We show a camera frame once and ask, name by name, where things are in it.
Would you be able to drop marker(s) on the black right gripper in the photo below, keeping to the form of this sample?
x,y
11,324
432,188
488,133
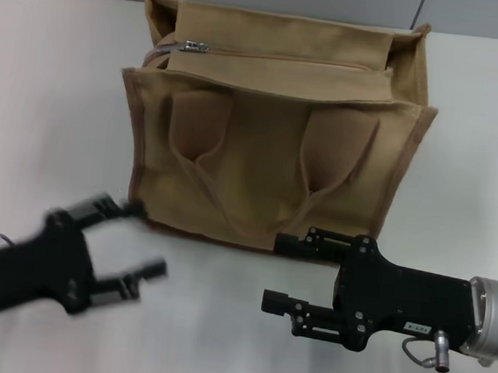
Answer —
x,y
396,302

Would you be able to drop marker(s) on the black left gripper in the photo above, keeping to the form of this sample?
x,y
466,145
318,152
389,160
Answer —
x,y
48,260

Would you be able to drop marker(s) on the khaki canvas food bag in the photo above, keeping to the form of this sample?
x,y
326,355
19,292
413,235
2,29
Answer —
x,y
241,172

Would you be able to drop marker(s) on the silver metal zipper pull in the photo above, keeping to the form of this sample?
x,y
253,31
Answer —
x,y
192,46

